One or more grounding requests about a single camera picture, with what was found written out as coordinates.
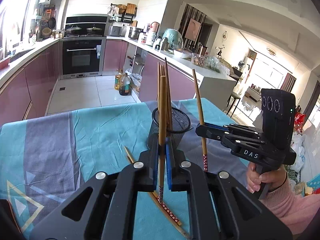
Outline bamboo chopstick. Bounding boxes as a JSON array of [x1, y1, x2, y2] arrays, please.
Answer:
[[158, 75, 167, 203], [164, 59, 172, 130], [126, 154, 192, 240], [193, 69, 208, 172], [157, 62, 161, 118], [124, 145, 183, 227]]

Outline black mesh pen holder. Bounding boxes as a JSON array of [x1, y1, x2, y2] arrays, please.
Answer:
[[146, 107, 192, 149]]

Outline pink sleeve right forearm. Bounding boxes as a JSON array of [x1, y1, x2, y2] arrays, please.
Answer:
[[261, 179, 319, 235]]

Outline kitchen window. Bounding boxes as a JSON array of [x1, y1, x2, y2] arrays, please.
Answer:
[[1, 0, 29, 57]]

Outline right hand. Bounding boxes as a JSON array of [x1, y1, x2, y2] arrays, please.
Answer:
[[246, 163, 287, 193]]

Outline clear plastic bag greens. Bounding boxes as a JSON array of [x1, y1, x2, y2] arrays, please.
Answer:
[[204, 56, 230, 76]]

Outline glass jar with food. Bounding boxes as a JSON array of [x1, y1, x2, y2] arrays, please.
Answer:
[[191, 53, 206, 67]]

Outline blue grey tablecloth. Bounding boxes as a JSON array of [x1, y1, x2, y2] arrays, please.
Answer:
[[1, 101, 247, 239]]

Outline dark soy sauce bottle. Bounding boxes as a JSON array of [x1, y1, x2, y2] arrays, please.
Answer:
[[119, 73, 131, 96]]

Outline yellow oil bottle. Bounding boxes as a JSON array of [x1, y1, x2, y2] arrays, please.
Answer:
[[114, 69, 123, 90]]

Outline pink kettle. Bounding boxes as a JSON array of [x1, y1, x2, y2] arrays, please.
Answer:
[[149, 22, 159, 33]]

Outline steel stock pot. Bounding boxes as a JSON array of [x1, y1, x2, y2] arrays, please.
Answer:
[[128, 27, 143, 40]]

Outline black built-in oven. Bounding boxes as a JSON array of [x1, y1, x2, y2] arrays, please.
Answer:
[[61, 36, 106, 79]]

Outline pink bowl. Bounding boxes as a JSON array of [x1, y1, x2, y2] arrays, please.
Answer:
[[0, 57, 10, 70]]

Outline black range hood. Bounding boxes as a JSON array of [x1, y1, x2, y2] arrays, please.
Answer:
[[64, 14, 108, 37]]

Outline hanging frying pan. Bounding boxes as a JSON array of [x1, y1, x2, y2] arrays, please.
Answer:
[[48, 16, 56, 29]]

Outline pink wall picture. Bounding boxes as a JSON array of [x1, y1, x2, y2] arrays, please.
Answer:
[[184, 18, 201, 41]]

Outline wall spice rack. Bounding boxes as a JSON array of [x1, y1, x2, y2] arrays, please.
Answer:
[[108, 3, 137, 24]]

